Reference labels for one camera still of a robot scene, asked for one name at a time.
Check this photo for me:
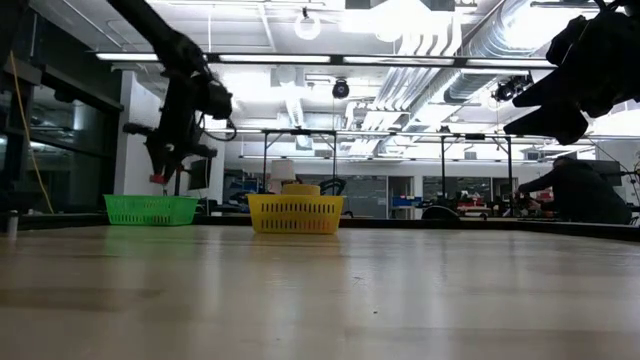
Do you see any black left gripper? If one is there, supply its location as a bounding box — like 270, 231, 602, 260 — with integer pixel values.
122, 73, 234, 184

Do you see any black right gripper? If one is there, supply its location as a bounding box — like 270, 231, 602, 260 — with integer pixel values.
502, 4, 640, 147

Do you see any orange tape roll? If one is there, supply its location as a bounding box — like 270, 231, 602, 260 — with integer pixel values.
281, 183, 322, 197

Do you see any black monitor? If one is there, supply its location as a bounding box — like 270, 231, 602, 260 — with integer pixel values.
187, 156, 214, 192

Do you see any green plastic basket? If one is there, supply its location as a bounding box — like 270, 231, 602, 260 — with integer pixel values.
102, 193, 200, 227

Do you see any person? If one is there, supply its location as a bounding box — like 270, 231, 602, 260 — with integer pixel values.
514, 155, 634, 226

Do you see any white background lamp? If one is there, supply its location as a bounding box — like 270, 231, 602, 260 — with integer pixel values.
269, 159, 298, 184

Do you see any yellow plastic basket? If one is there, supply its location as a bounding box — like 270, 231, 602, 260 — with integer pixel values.
246, 193, 347, 236

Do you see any black overhead light bar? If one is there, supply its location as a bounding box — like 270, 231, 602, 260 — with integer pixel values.
94, 51, 557, 72

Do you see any black ceiling camera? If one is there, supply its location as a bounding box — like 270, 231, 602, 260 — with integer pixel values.
491, 74, 531, 104
331, 78, 352, 101

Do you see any yellow hanging cable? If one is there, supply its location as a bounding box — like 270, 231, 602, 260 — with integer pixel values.
8, 48, 56, 216

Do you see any black background workstation frame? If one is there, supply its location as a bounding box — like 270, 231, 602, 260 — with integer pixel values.
198, 127, 617, 219

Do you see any black cable loop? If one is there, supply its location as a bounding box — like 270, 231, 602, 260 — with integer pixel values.
421, 205, 462, 222

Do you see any white ring light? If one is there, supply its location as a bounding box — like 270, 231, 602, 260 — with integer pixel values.
293, 9, 323, 42

